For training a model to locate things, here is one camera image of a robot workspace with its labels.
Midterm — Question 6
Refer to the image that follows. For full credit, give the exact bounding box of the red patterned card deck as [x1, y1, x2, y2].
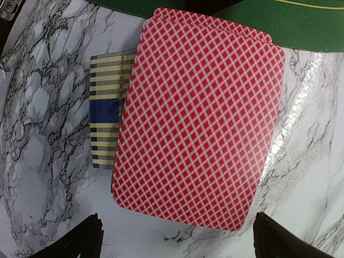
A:
[111, 8, 285, 231]

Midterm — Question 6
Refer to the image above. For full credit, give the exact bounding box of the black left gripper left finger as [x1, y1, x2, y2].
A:
[32, 213, 104, 258]

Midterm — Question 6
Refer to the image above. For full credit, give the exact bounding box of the round green poker mat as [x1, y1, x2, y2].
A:
[94, 0, 343, 53]

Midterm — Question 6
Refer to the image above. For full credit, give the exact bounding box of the black poker chip case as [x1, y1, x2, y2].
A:
[1, 0, 22, 52]

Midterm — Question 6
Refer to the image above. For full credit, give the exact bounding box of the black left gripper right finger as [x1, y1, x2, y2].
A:
[253, 212, 330, 258]

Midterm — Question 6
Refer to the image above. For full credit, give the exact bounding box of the striped blue yellow card box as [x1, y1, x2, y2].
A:
[89, 50, 136, 170]

